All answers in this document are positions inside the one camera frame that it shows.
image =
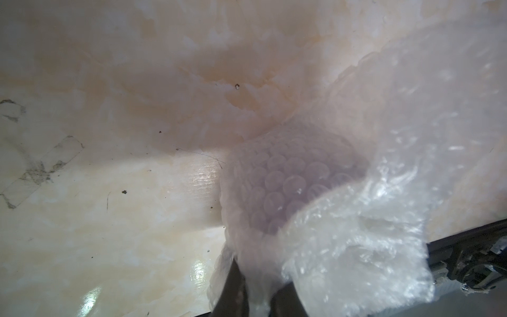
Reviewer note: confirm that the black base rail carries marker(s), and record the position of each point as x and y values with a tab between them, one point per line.
475	259

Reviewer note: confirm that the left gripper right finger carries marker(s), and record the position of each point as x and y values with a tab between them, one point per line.
286	303

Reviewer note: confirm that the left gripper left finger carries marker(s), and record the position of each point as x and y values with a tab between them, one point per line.
233	301

